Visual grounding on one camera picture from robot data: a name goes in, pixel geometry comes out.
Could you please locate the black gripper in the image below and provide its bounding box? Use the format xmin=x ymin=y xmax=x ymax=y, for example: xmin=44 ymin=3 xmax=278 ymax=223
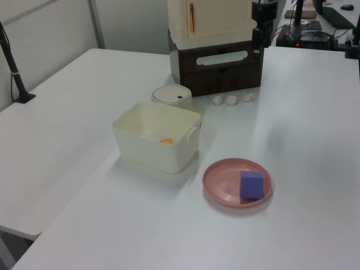
xmin=251 ymin=0 xmax=279 ymax=61

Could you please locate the purple foam cube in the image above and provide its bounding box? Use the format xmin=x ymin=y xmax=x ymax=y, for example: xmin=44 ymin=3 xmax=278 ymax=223
xmin=239 ymin=170 xmax=264 ymax=201

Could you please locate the black upright pole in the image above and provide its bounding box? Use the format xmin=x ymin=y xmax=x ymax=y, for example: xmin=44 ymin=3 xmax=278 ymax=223
xmin=293 ymin=0 xmax=305 ymax=26

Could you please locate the black electronics box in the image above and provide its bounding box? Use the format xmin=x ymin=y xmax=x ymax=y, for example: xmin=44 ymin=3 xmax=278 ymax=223
xmin=277 ymin=24 xmax=338 ymax=50

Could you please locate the dark brown drawer unit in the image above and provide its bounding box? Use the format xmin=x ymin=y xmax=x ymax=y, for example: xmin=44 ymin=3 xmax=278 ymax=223
xmin=168 ymin=28 xmax=265 ymax=97

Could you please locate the black keyboard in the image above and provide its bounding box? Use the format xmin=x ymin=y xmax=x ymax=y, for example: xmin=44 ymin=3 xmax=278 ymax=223
xmin=320 ymin=6 xmax=356 ymax=29

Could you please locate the black table clamp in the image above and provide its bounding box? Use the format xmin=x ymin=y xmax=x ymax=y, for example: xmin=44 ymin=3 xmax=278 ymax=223
xmin=344 ymin=22 xmax=360 ymax=60

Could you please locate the small white lidded trash bin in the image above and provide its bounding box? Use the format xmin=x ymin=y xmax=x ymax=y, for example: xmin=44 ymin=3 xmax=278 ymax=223
xmin=151 ymin=85 xmax=194 ymax=111

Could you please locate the pink plate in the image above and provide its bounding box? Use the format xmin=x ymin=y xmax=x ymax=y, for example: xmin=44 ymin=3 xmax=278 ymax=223
xmin=202 ymin=157 xmax=273 ymax=209

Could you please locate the cream plastic storage box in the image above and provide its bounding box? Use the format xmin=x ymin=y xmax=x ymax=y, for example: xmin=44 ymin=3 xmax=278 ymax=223
xmin=112 ymin=100 xmax=201 ymax=175

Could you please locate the cream cabinet with copper handle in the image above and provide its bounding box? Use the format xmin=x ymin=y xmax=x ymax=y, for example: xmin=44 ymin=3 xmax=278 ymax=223
xmin=168 ymin=0 xmax=253 ymax=48

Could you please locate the black camera stand pole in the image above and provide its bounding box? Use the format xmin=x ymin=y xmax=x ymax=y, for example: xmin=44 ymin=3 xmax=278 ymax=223
xmin=0 ymin=21 xmax=37 ymax=104

